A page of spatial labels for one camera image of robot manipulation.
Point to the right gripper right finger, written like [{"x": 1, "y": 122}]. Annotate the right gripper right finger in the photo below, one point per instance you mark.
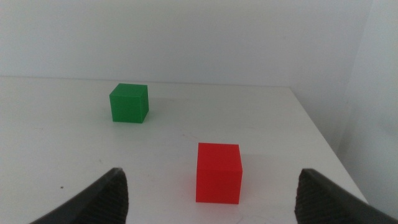
[{"x": 323, "y": 202}]

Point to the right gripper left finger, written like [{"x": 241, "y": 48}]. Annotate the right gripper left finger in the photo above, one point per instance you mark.
[{"x": 102, "y": 202}]

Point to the red cube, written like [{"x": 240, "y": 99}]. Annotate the red cube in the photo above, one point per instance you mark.
[{"x": 218, "y": 177}]

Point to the green cube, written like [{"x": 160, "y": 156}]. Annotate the green cube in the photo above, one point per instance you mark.
[{"x": 128, "y": 105}]

